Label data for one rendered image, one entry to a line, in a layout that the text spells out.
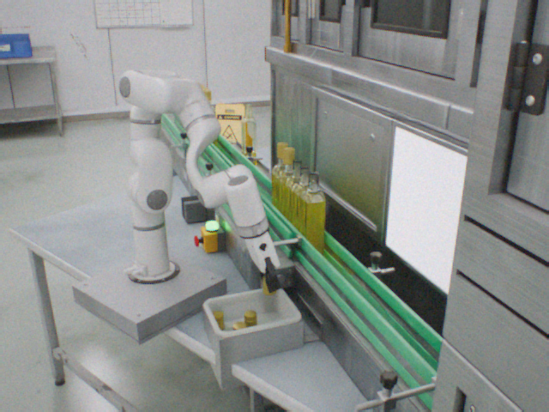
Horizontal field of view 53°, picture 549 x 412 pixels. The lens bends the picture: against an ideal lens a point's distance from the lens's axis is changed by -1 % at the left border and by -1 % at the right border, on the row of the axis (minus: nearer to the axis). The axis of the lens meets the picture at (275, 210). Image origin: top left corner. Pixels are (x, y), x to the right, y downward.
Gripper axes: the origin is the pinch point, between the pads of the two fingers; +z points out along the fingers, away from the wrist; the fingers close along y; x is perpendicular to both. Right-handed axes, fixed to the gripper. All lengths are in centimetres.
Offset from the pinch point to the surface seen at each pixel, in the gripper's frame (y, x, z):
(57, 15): 611, 28, -49
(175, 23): 608, -102, 1
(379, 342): -30.8, -12.6, 5.4
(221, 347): -6.7, 17.6, 7.5
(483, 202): -75, -8, -49
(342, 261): 2.0, -20.9, 5.3
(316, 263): 2.7, -13.7, 3.1
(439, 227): -25.3, -34.3, -11.5
